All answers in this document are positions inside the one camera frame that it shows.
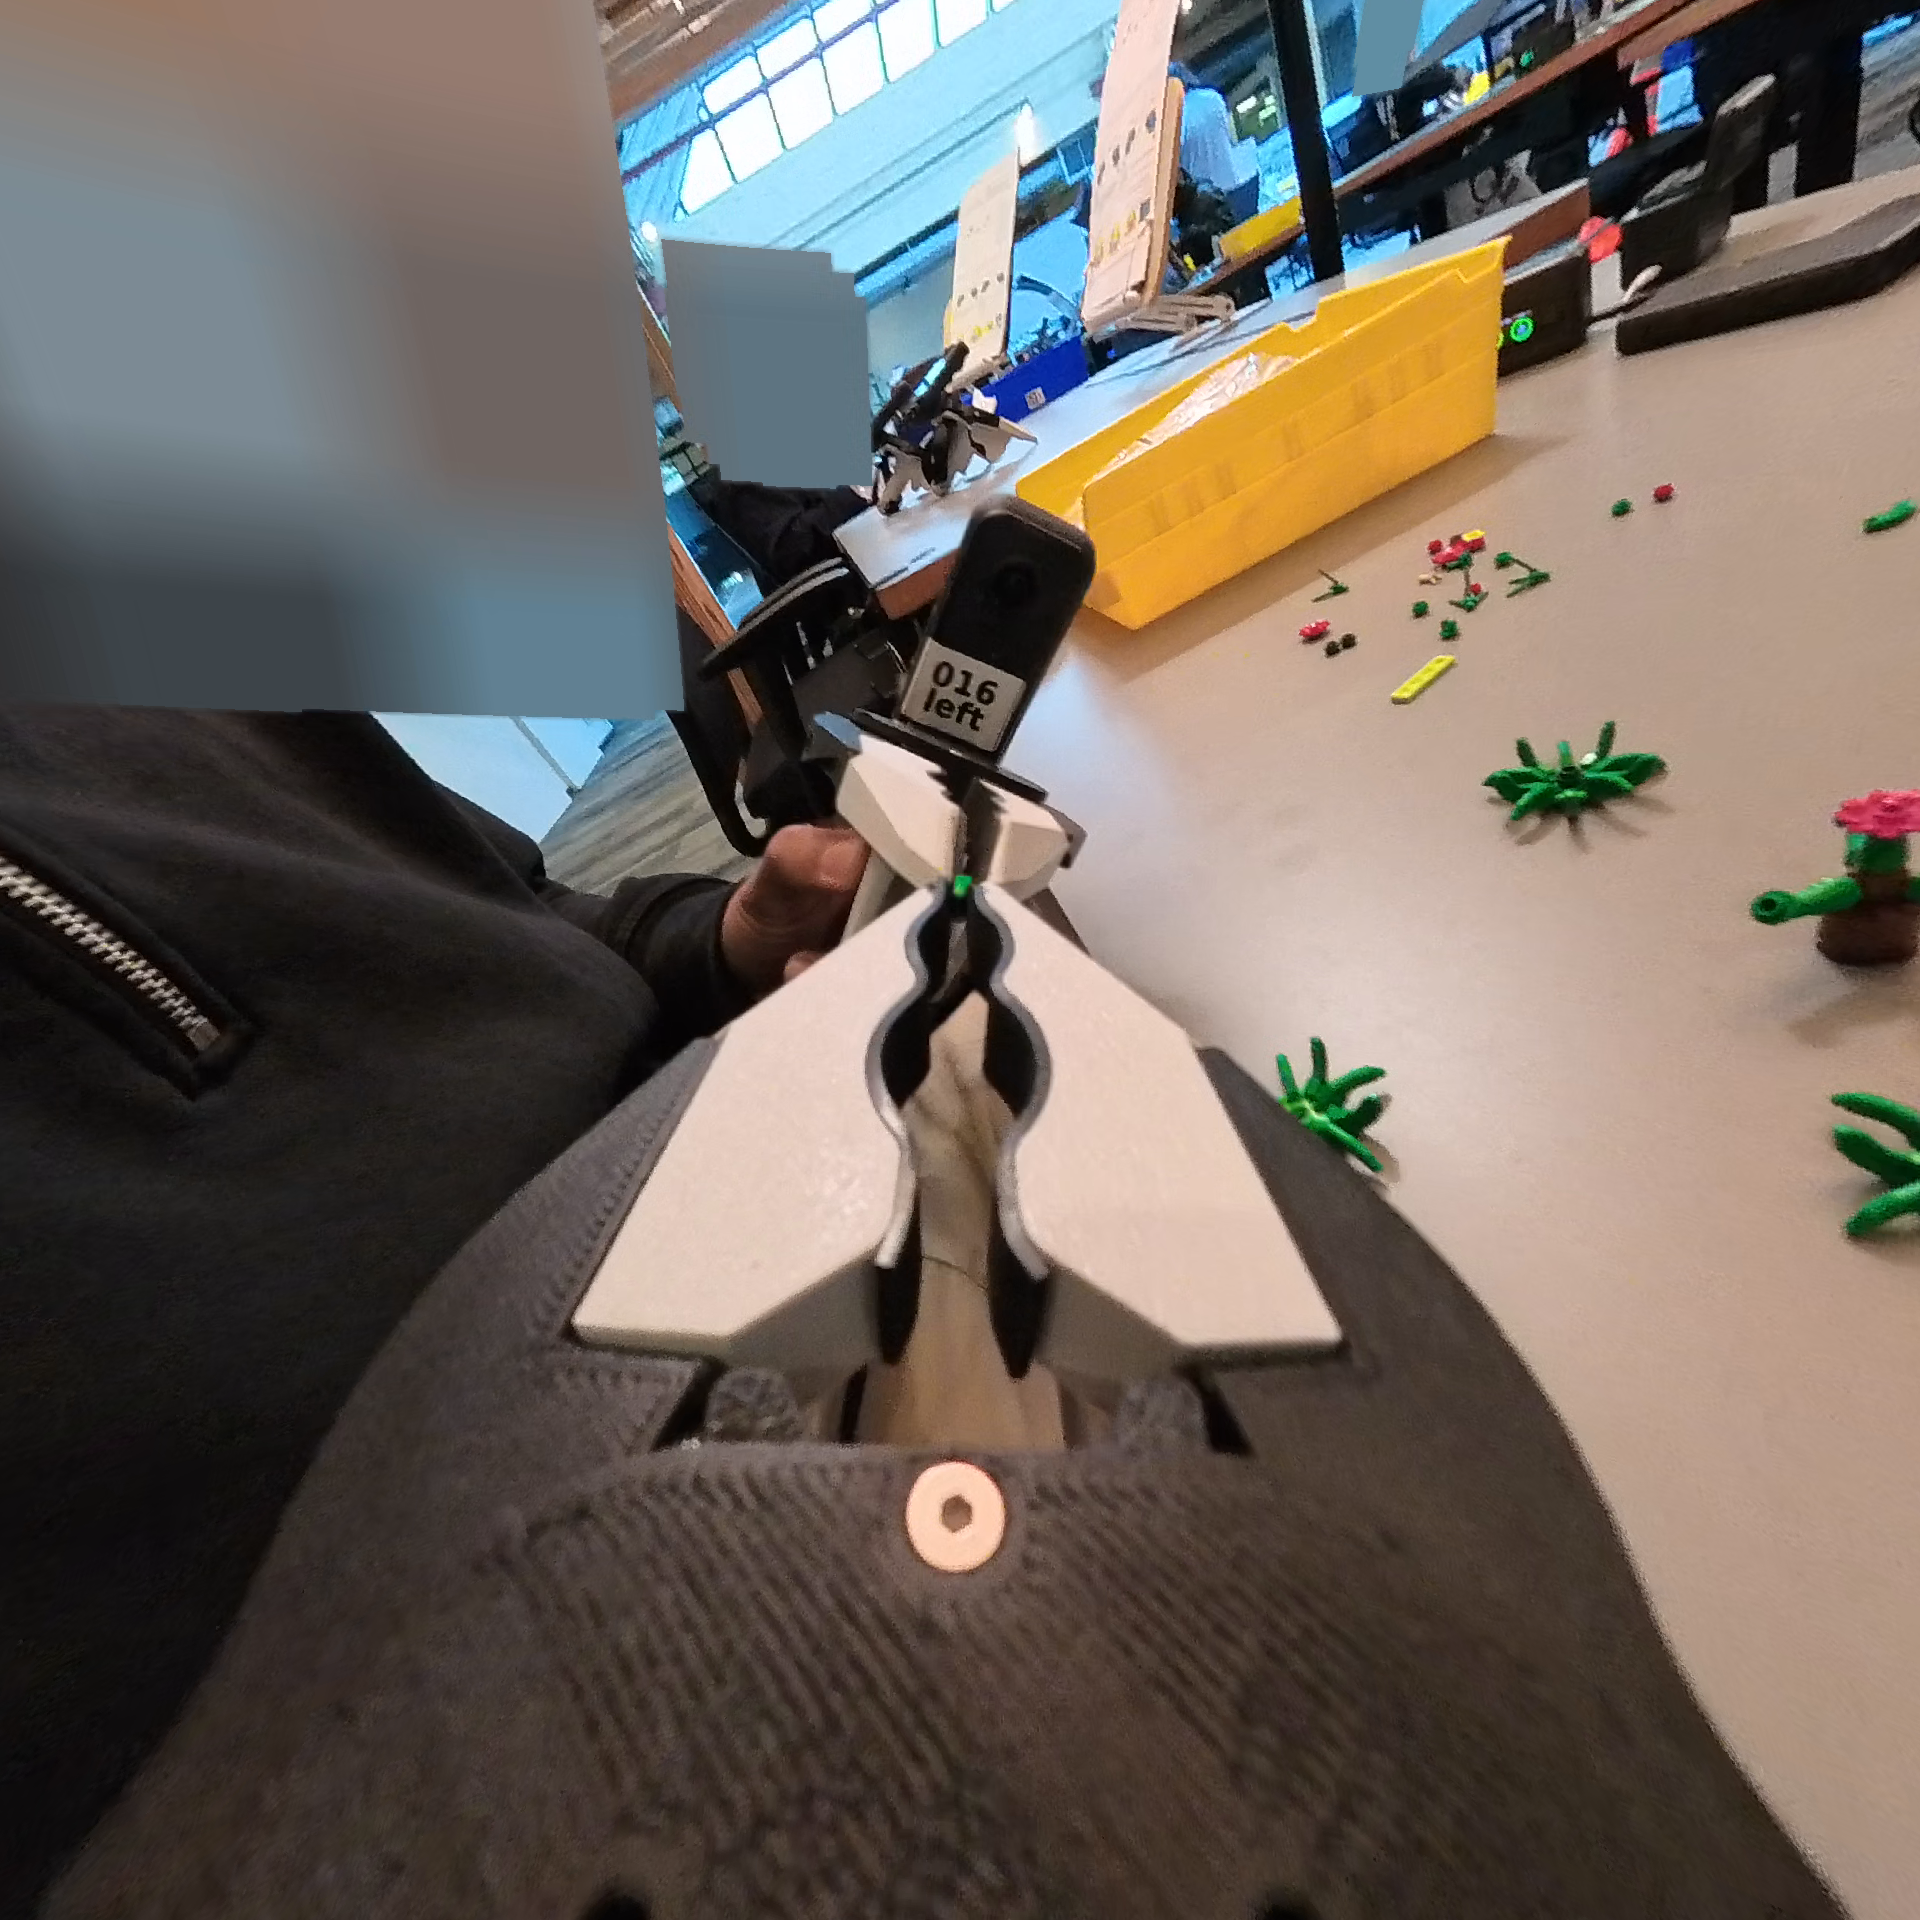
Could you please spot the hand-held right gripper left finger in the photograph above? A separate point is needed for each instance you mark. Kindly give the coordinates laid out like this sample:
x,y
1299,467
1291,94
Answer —
x,y
750,1200

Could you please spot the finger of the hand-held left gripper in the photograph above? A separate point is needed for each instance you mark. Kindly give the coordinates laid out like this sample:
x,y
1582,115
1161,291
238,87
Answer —
x,y
900,819
1020,839

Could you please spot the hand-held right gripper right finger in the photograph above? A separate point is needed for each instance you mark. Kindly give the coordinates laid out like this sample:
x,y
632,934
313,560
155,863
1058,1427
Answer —
x,y
1170,1200

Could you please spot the person's left forearm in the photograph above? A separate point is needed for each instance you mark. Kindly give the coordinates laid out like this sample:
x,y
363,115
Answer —
x,y
662,945

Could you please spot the person's left hand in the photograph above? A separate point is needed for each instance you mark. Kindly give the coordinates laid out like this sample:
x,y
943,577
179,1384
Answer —
x,y
796,902

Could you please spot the black and white gripper device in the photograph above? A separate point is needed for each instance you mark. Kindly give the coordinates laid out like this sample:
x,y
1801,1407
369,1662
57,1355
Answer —
x,y
937,442

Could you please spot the small green toy leaf plant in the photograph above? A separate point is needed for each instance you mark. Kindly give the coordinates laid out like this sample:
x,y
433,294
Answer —
x,y
1319,1106

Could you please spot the small blue crate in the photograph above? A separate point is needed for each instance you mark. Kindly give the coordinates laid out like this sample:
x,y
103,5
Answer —
x,y
1049,375

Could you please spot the yellow storage bin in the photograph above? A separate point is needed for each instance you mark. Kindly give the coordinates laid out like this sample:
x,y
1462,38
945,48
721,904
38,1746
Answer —
x,y
1275,480

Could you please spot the short cardboard sign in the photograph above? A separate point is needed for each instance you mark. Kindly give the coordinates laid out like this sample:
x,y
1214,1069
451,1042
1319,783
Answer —
x,y
984,255

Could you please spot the lime green flat toy brick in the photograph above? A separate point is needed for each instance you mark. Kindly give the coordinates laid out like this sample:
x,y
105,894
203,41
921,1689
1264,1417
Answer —
x,y
1423,680

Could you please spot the tall cardboard sign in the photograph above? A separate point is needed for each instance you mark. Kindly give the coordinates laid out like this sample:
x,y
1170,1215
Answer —
x,y
1131,166

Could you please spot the scattered small toy pieces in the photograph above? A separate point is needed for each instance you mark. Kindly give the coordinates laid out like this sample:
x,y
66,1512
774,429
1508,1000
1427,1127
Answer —
x,y
1451,551

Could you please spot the large green toy leaf plant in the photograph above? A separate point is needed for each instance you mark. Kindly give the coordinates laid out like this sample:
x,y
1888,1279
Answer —
x,y
1569,779

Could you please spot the black metal pole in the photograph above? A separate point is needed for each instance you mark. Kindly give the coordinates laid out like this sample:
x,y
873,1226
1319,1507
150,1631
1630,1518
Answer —
x,y
1300,119

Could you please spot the black box with green light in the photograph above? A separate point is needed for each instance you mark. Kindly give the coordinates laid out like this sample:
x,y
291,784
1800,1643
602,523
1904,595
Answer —
x,y
1552,299

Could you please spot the green toy bush pink flowers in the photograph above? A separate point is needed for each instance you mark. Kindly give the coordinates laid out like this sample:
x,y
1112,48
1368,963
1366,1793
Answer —
x,y
1886,1162

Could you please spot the toy flower in brown pot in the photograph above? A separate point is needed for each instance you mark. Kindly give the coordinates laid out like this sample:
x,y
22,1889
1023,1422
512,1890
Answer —
x,y
1868,931

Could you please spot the black foam block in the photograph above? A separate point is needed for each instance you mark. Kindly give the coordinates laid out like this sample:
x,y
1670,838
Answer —
x,y
1704,194

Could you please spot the black flat pad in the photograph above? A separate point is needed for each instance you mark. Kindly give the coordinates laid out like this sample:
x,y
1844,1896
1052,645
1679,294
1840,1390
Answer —
x,y
1769,283

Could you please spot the single green toy leaf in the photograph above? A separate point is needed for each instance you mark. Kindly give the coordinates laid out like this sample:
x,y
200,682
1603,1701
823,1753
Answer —
x,y
1891,518

